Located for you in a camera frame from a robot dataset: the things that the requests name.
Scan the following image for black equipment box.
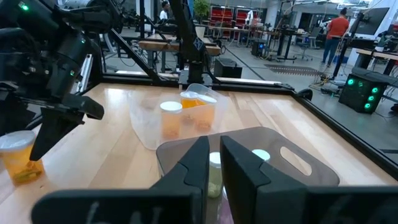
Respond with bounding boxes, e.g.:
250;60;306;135
213;57;243;80

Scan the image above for black monitor on stand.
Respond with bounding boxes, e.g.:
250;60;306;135
331;7;391;80

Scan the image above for small black table-level camera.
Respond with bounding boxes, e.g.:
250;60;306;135
296;88;314;101

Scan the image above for pale yellow-green pill bottle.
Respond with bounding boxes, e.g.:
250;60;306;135
207;151;224;199

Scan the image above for black computer tower green fans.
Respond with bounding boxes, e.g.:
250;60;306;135
338;72;390;115

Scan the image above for wooden desk black legs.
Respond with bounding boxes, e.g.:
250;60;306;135
354;47;398;77

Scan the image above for grey translucent plastic bin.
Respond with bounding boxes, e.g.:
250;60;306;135
155;126;341;200

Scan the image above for black computer blue light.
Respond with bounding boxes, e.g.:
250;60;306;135
251;38;269;57

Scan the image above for orange pill bottle white cap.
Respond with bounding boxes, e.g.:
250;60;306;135
179;90;200;126
196;94;218;132
159;100;183;141
0;129;45;187

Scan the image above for person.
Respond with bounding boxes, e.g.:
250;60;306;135
159;0;172;21
321;7;351;67

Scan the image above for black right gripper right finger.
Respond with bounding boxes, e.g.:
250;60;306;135
219;134;308;224

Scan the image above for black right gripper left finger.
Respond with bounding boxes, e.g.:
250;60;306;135
150;135;211;224

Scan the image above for green potted plant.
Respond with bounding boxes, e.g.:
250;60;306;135
192;0;211;20

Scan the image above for red storage shelves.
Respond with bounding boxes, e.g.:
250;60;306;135
209;5;261;29

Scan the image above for black table frame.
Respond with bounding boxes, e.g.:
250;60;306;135
98;72;398;181

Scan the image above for grey office chair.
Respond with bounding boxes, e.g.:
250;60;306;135
293;27;322;62

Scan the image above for wooden workbench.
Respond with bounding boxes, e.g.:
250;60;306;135
137;32;222;74

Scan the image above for silver aluminium rail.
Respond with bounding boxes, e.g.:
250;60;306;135
74;54;95;95

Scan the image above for teal pill bottle white cap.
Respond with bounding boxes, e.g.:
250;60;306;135
251;148;271;163

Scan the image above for clear plastic bin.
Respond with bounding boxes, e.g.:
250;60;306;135
127;83;229;151

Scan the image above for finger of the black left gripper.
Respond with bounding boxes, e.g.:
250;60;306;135
29;106;85;162

